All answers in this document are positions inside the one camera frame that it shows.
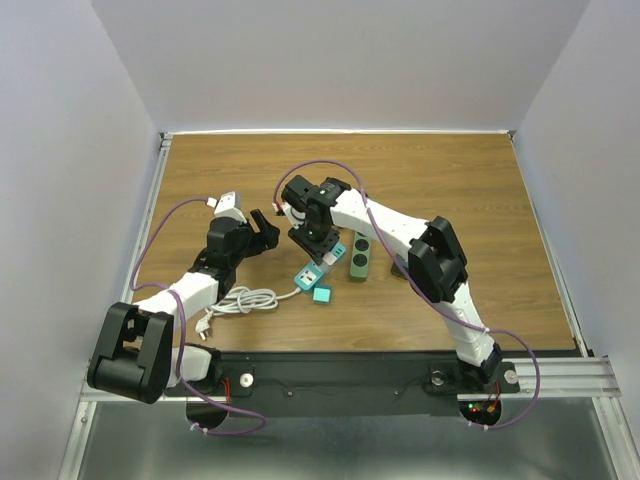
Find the green power strip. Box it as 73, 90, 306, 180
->
349, 232, 372, 282

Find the small teal cube adapter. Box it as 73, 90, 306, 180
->
312, 284, 332, 305

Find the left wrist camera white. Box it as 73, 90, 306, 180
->
214, 191, 246, 223

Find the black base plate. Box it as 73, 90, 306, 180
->
193, 351, 520, 419

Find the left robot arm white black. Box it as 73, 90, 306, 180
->
87, 209, 280, 404

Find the white charger plug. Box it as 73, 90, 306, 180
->
321, 252, 340, 273

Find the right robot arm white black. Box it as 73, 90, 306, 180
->
281, 175, 502, 390

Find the dark green cube adapter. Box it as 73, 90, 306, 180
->
391, 254, 408, 278

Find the white cord of blue strip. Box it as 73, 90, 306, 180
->
192, 285, 299, 346

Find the blue usb socket strip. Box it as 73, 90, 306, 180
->
294, 242, 347, 293

